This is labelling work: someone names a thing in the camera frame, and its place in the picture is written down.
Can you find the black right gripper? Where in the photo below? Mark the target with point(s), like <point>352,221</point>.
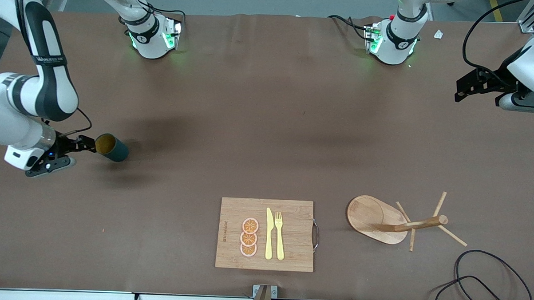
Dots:
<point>64,145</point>

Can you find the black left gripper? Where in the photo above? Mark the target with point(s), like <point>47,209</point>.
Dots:
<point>496,81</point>

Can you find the teal cup with yellow inside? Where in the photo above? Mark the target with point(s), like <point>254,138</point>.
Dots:
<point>116,151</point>

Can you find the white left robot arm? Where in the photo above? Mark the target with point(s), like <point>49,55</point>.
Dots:
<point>399,43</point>

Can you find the wooden cup rack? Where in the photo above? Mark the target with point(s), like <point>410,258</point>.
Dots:
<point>371,218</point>

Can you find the white paper scrap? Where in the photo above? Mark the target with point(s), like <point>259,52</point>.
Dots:
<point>438,34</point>

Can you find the orange slice toy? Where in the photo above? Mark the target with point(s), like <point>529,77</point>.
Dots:
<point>250,225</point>

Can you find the yellow plastic knife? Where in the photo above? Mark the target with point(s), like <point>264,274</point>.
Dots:
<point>269,234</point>

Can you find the yellow plastic fork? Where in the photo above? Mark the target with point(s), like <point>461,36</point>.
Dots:
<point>280,241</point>

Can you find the bamboo cutting board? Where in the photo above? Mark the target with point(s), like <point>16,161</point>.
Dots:
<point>296,240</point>

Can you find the metal mounting bracket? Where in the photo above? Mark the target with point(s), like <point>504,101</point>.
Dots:
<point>257,291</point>

